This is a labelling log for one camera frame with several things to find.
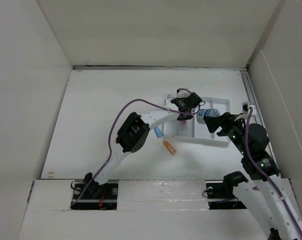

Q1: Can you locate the purple cable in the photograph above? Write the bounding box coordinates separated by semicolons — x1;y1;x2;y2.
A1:
70;87;202;207
244;107;302;240

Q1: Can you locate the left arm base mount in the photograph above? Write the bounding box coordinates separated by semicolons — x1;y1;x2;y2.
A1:
70;173;119;211

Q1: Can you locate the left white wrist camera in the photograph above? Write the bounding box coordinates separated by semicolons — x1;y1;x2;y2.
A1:
176;88;192;98

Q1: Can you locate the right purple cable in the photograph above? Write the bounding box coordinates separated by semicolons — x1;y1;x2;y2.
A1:
244;107;302;240

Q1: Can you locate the blue correction tape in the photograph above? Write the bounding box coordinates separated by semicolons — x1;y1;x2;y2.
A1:
154;126;163;138

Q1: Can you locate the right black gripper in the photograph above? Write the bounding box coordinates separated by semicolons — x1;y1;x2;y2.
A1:
203;111;250;156

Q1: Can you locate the aluminium rail right side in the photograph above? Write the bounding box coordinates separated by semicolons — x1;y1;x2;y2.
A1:
240;69;282;176

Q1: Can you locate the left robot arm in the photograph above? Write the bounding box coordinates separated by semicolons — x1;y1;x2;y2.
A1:
83;92;203;199

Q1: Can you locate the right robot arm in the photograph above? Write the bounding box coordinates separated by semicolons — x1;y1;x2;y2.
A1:
203;110;302;240

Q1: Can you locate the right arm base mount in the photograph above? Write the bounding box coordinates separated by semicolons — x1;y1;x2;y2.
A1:
202;171;248;210

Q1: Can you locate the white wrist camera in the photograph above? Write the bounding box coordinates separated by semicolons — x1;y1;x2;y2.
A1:
242;102;257;116
176;88;192;98

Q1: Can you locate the orange correction tape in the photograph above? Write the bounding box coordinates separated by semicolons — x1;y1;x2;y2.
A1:
163;140;177;156

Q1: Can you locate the blue putty jar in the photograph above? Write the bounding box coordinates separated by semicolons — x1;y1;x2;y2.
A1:
196;108;221;125

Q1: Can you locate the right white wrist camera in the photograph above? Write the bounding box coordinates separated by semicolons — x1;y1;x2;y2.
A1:
242;102;257;116

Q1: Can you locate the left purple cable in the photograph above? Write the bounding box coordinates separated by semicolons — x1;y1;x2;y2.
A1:
70;87;202;207

